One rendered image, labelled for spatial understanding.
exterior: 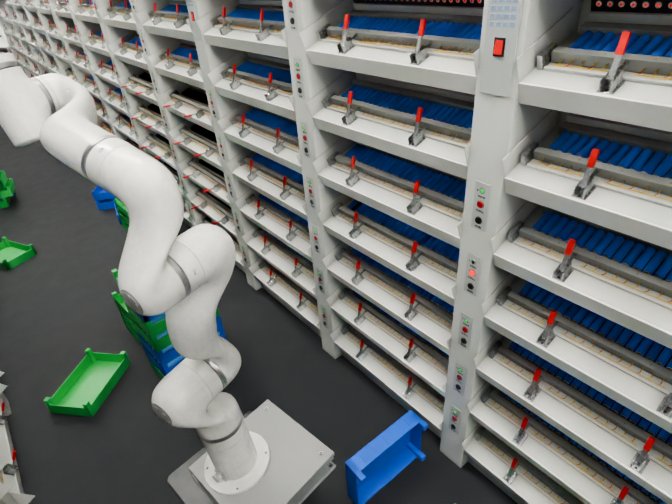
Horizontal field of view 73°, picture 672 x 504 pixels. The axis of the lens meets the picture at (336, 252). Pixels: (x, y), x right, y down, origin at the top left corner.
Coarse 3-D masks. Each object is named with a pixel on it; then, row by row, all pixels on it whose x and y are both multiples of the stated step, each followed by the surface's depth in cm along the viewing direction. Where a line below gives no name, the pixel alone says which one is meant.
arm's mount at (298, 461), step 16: (256, 416) 143; (272, 416) 142; (288, 416) 142; (256, 432) 138; (272, 432) 137; (288, 432) 137; (304, 432) 136; (272, 448) 133; (288, 448) 132; (304, 448) 132; (320, 448) 131; (192, 464) 132; (272, 464) 129; (288, 464) 128; (304, 464) 128; (320, 464) 127; (272, 480) 125; (288, 480) 124; (304, 480) 124; (320, 480) 129; (224, 496) 123; (240, 496) 122; (256, 496) 122; (272, 496) 121; (288, 496) 121; (304, 496) 126
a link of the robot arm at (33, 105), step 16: (0, 80) 82; (16, 80) 84; (32, 80) 87; (0, 96) 83; (16, 96) 84; (32, 96) 86; (48, 96) 88; (0, 112) 84; (16, 112) 84; (32, 112) 86; (48, 112) 89; (16, 128) 85; (32, 128) 86; (16, 144) 87
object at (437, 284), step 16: (336, 208) 166; (336, 224) 164; (352, 240) 156; (368, 240) 154; (384, 240) 151; (368, 256) 155; (384, 256) 146; (400, 256) 144; (416, 256) 142; (400, 272) 143; (416, 272) 138; (432, 272) 136; (432, 288) 133; (448, 288) 130
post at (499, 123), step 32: (544, 0) 83; (576, 0) 89; (544, 32) 87; (576, 32) 94; (480, 64) 92; (480, 96) 95; (512, 96) 90; (480, 128) 98; (512, 128) 93; (480, 160) 102; (480, 256) 113; (480, 288) 117; (480, 320) 122; (448, 384) 145; (480, 384) 139; (448, 416) 152; (448, 448) 161
